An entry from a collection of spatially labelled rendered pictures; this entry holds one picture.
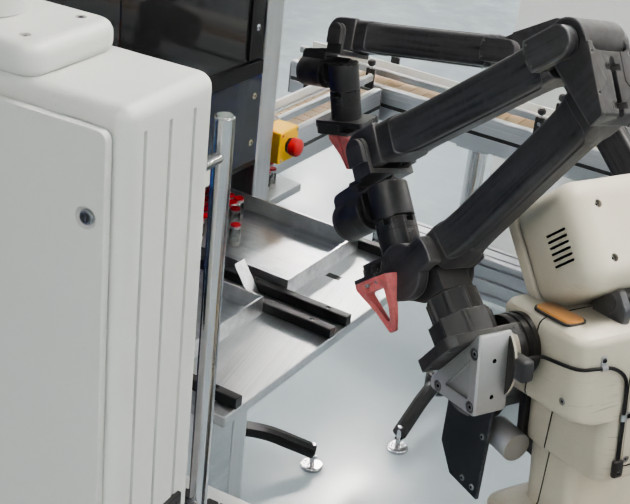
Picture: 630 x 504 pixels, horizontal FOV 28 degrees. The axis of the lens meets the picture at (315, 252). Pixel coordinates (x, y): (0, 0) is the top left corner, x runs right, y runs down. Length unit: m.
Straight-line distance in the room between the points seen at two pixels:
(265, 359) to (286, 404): 1.48
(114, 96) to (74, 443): 0.41
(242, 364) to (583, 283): 0.70
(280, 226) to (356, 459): 1.02
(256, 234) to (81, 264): 1.22
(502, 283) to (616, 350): 1.71
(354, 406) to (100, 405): 2.26
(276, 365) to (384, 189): 0.50
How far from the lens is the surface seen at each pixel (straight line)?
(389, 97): 3.28
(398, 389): 3.72
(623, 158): 1.96
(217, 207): 1.48
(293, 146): 2.64
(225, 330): 2.16
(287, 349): 2.15
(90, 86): 1.30
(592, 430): 1.69
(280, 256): 2.45
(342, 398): 3.65
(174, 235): 1.38
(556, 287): 1.65
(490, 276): 3.32
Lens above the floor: 2.00
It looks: 27 degrees down
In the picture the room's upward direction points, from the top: 6 degrees clockwise
